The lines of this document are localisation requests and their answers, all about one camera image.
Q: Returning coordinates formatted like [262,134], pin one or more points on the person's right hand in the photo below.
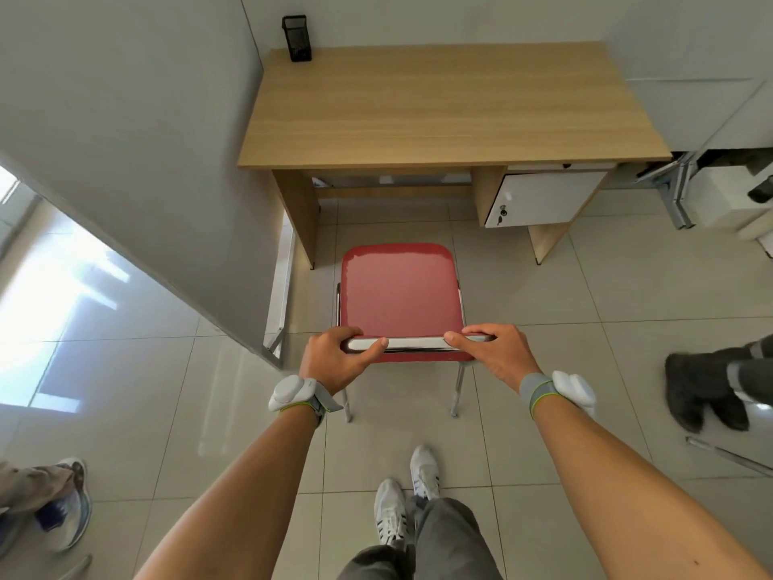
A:
[504,356]

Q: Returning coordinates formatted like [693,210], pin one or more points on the person's left hand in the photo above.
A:
[326,362]

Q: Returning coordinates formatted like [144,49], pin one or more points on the person's left thumb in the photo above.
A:
[371,349]

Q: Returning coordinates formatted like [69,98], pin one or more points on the person's right thumb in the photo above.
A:
[458,341]

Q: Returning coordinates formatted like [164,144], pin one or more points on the red padded metal chair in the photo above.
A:
[398,289]

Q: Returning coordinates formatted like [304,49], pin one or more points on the person's left forearm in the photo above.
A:
[241,507]

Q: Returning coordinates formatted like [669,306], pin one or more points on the person's right forearm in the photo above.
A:
[622,507]

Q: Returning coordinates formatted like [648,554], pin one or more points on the white left wrist tracker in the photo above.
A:
[293,393]

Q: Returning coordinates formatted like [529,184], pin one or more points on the white wrist tracker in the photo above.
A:
[293,393]
[571,389]

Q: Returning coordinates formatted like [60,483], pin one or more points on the white right wrist tracker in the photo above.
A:
[571,389]

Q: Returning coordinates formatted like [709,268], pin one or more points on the metal key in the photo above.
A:
[502,216]

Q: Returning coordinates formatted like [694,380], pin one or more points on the person's right white sneaker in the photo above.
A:
[424,471]

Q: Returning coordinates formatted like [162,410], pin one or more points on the person's left white sneaker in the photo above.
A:
[389,510]

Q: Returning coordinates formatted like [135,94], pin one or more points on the white desk cabinet door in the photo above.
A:
[543,198]

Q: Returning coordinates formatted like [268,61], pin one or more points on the person's grey trousers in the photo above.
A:
[447,543]

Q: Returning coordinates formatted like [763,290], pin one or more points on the wooden desk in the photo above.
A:
[447,102]

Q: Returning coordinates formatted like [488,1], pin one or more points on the grey metal table leg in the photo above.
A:
[676,190]

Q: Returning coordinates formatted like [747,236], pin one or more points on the metal rod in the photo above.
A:
[728,456]

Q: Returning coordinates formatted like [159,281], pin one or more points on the white box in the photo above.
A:
[721,196]

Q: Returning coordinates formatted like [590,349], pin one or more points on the grey partition panel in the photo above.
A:
[133,144]

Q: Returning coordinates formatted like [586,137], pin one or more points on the black mesh pen holder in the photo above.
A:
[297,39]

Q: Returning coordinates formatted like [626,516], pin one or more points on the black object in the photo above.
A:
[762,190]

